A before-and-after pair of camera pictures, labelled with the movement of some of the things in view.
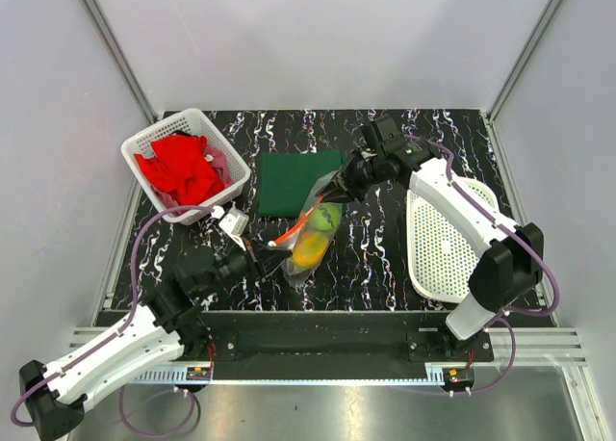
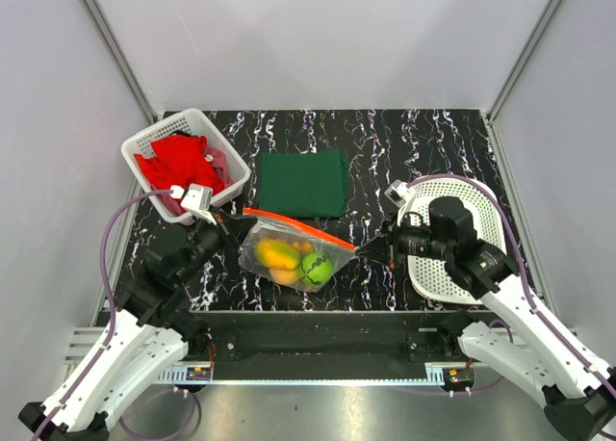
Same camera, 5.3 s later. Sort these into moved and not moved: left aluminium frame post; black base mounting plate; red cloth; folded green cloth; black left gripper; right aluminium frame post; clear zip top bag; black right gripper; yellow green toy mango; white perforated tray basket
Moved: clear zip top bag; black left gripper; black right gripper; yellow green toy mango
Not moved: folded green cloth; left aluminium frame post; right aluminium frame post; red cloth; black base mounting plate; white perforated tray basket
